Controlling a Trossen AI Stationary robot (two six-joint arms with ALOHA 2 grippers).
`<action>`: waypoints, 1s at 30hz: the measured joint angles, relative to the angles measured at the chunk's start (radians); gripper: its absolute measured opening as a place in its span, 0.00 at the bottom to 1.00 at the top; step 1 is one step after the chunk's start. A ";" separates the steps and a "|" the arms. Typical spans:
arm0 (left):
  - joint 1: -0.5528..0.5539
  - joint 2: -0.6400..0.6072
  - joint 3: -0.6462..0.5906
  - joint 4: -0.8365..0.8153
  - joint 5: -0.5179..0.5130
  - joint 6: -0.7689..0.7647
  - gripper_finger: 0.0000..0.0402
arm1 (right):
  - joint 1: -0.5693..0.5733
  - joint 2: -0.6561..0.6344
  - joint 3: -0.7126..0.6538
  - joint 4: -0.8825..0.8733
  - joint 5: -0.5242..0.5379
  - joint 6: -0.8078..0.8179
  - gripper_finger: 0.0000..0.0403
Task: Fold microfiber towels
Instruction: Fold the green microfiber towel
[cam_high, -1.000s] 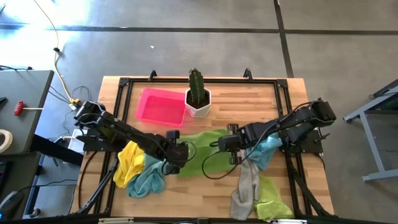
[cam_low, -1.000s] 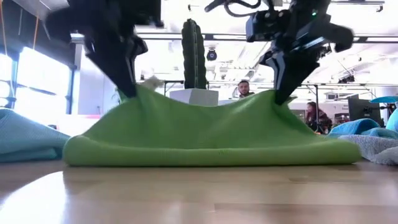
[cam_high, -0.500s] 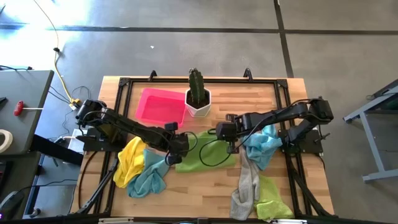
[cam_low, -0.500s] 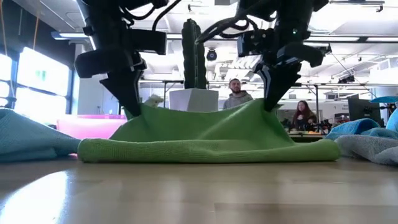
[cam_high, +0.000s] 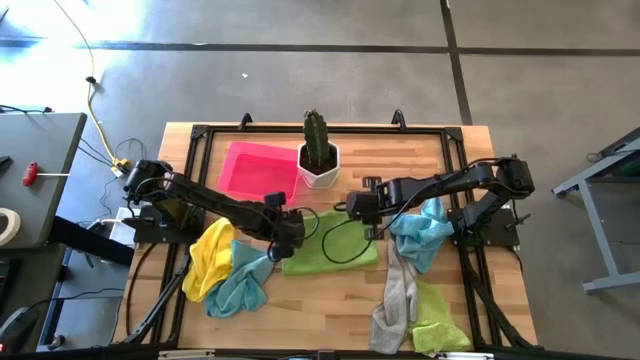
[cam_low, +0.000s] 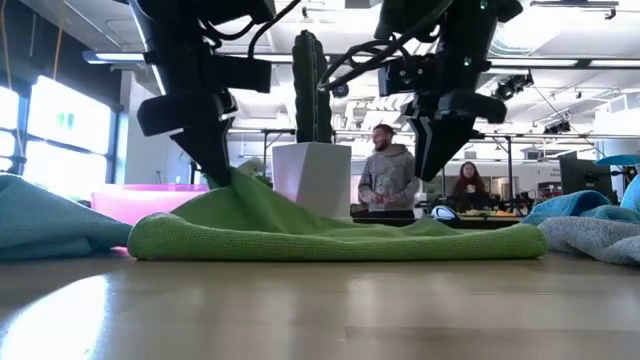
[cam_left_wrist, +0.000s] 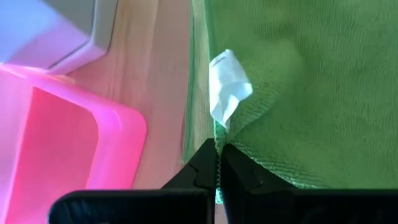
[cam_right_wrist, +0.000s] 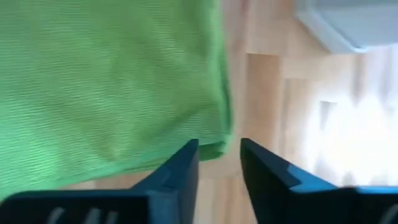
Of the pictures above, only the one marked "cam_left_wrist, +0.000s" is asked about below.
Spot white faceted planter pot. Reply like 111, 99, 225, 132
0, 0, 119, 75

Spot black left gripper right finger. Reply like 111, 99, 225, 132
220, 142, 398, 224

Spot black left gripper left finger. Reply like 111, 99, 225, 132
48, 138, 218, 224

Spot pink plastic bin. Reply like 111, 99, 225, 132
0, 62, 147, 224

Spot green microfiber towel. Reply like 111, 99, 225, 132
182, 0, 398, 205

